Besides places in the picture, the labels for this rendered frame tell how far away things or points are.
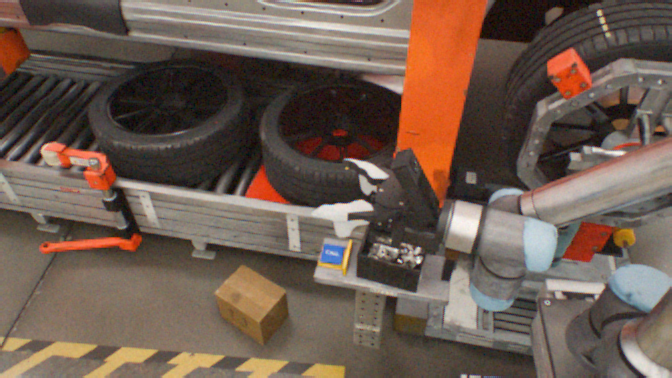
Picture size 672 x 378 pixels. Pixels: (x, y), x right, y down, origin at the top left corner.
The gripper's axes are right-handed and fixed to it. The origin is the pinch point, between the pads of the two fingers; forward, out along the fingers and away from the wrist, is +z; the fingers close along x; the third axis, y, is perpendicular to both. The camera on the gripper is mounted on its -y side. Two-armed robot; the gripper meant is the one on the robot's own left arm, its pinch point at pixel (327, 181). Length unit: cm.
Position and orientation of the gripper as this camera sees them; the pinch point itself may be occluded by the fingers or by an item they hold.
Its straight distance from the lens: 83.1
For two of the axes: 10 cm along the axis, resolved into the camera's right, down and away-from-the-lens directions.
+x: 3.4, -5.8, 7.5
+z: -9.4, -2.4, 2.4
